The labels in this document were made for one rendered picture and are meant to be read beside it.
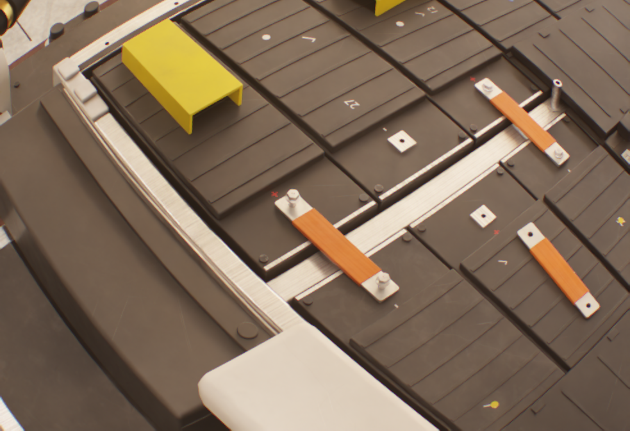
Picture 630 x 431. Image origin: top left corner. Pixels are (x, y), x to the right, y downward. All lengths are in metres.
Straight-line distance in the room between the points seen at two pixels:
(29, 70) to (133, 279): 0.62
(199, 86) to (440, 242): 0.29
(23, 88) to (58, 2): 1.58
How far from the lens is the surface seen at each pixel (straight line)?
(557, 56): 1.50
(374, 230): 1.28
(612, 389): 1.18
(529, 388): 1.16
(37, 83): 1.61
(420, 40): 1.46
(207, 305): 1.06
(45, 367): 1.16
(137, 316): 1.06
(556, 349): 1.20
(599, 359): 1.19
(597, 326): 1.23
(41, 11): 3.17
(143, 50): 1.39
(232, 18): 1.47
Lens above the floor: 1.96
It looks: 48 degrees down
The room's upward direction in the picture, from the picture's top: 6 degrees clockwise
